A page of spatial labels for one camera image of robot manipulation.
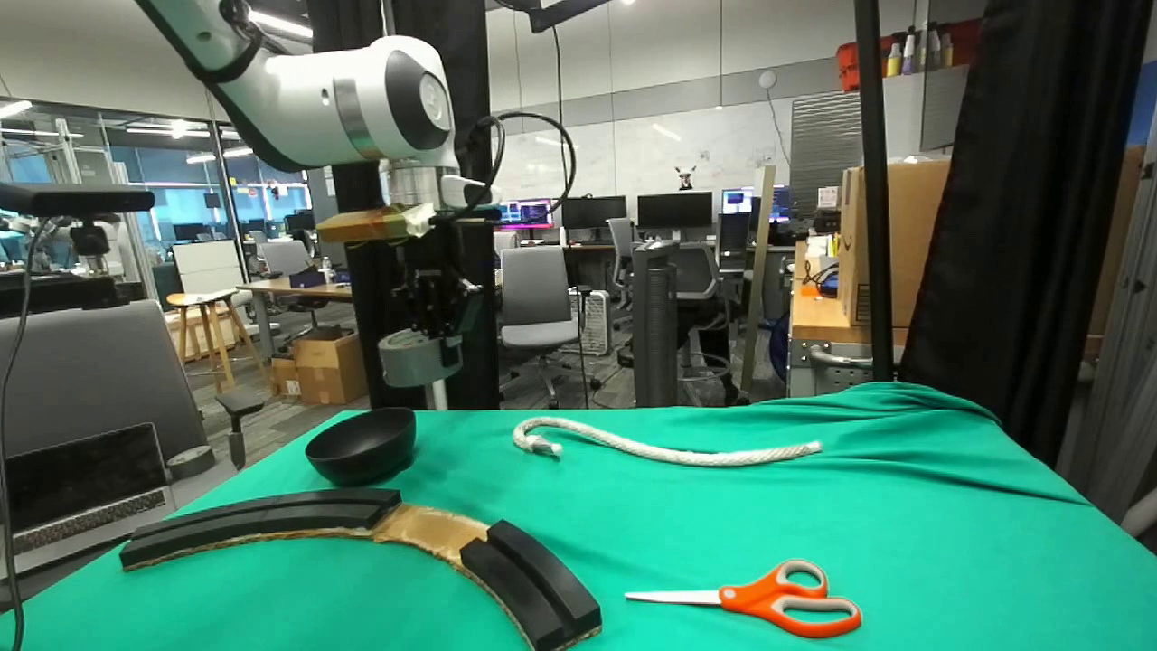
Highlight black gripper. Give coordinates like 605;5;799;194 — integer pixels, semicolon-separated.
395;212;483;369

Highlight black bowl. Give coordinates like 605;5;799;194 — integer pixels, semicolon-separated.
300;406;420;491

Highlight grey office chair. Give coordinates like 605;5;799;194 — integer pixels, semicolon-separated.
497;241;587;408

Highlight cardboard box on floor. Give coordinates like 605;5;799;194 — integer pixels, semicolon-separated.
267;333;371;414

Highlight black computer monitor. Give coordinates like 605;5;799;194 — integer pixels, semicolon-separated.
556;193;630;241
638;188;718;234

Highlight wooden stool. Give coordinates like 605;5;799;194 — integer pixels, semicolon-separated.
162;287;251;389

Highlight curved black and tan board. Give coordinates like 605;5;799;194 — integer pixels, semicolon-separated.
115;485;605;651

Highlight black office chair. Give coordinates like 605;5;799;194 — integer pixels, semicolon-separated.
674;238;752;408

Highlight leaning wooden plank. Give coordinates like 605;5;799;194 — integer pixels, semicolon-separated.
737;164;781;389

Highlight lit computer monitor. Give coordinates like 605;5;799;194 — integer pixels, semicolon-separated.
716;186;792;229

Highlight black laptop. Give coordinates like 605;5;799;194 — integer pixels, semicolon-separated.
0;417;172;558

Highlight wood topped tool cabinet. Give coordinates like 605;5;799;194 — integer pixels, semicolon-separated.
788;283;876;395

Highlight large cardboard shipping box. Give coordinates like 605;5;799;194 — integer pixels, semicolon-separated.
840;154;955;348

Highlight red container on shelf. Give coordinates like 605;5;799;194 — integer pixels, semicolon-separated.
834;34;893;95

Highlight green tablecloth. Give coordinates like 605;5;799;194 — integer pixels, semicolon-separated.
0;380;1157;651

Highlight tan wrist camera mount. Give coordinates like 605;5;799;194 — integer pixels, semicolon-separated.
315;200;441;246

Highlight grey cylindrical post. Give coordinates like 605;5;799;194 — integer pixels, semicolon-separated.
630;234;682;408

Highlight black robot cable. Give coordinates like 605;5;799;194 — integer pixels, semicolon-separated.
463;107;581;229

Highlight white rope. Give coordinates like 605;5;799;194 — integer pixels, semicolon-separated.
510;417;828;470

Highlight orange handled scissors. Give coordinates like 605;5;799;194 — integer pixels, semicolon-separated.
623;558;865;644

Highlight black frame pole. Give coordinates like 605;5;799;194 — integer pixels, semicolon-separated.
849;0;898;385

